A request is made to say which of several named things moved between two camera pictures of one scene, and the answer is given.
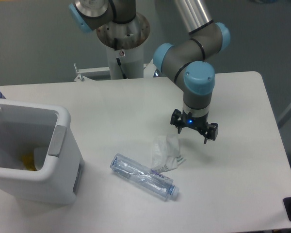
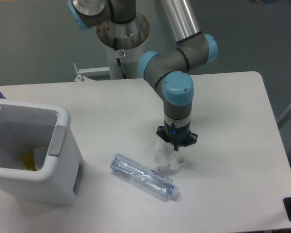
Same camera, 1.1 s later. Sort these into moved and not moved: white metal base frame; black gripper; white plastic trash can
Moved: black gripper
Not moved: white metal base frame; white plastic trash can
